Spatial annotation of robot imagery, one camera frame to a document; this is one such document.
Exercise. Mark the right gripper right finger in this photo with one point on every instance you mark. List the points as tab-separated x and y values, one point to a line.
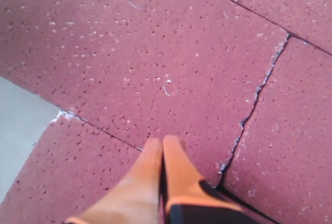
190	199

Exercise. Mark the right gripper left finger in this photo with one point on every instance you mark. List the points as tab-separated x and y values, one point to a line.
135	199

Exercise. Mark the red brick once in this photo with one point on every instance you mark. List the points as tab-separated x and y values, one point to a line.
142	68

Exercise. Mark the red brick back left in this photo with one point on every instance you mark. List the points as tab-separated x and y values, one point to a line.
72	166

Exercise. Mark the red brick third row right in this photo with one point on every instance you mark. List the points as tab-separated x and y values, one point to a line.
282	165

